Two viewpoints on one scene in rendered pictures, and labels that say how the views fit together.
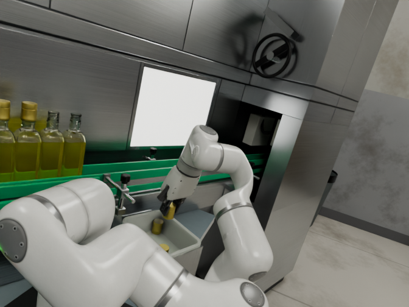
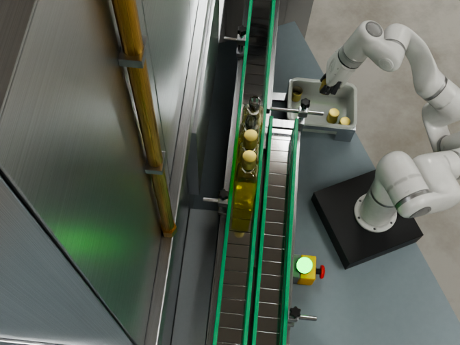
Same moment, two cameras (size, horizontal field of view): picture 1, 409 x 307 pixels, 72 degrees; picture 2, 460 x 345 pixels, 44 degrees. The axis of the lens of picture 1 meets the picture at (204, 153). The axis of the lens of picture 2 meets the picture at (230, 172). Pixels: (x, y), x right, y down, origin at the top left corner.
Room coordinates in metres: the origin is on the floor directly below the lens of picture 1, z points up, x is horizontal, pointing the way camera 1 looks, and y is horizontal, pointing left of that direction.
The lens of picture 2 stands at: (0.17, 0.92, 2.39)
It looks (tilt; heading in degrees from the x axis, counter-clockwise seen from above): 65 degrees down; 321
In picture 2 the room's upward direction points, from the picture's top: 4 degrees clockwise
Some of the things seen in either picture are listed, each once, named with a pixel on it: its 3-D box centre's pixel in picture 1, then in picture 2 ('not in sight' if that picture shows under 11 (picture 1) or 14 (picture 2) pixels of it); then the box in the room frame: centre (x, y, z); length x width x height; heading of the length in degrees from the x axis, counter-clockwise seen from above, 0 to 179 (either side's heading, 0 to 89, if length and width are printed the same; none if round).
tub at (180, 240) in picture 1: (159, 242); (320, 109); (0.78, 0.07, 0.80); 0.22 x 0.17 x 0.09; 49
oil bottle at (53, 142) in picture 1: (48, 165); (247, 147); (0.72, 0.42, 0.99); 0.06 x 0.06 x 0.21; 49
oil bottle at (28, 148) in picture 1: (25, 167); (246, 165); (0.68, 0.45, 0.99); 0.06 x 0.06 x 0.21; 50
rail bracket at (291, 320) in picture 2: not in sight; (301, 317); (0.27, 0.58, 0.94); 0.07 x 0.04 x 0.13; 49
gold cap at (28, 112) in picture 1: (28, 111); (250, 139); (0.68, 0.45, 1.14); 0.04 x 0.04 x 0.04
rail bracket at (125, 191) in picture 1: (118, 190); (294, 112); (0.75, 0.22, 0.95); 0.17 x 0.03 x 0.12; 49
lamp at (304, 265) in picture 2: not in sight; (304, 265); (0.39, 0.45, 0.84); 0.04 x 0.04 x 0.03
